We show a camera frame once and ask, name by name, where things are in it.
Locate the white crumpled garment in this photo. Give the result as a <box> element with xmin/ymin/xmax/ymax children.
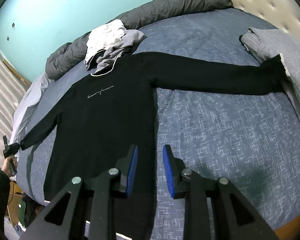
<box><xmin>84</xmin><ymin>19</ymin><xmax>126</xmax><ymax>66</ymax></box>

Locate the person's left hand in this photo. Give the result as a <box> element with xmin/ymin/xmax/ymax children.
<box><xmin>1</xmin><ymin>155</ymin><xmax>17</xmax><ymax>178</ymax></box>

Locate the black long-sleeve sweater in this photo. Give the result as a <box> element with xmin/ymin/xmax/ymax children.
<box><xmin>20</xmin><ymin>52</ymin><xmax>283</xmax><ymax>239</ymax></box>

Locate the folded grey clothes stack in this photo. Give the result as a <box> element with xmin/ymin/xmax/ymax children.
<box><xmin>239</xmin><ymin>27</ymin><xmax>300</xmax><ymax>122</ymax></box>

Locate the brown cardboard box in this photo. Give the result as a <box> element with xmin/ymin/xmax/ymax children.
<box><xmin>7</xmin><ymin>181</ymin><xmax>23</xmax><ymax>226</ymax></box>

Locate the blue patterned bed cover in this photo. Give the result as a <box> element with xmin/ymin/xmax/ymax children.
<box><xmin>17</xmin><ymin>8</ymin><xmax>300</xmax><ymax>239</ymax></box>

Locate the light grey bed sheet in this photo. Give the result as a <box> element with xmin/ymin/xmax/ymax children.
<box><xmin>10</xmin><ymin>72</ymin><xmax>51</xmax><ymax>144</ymax></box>

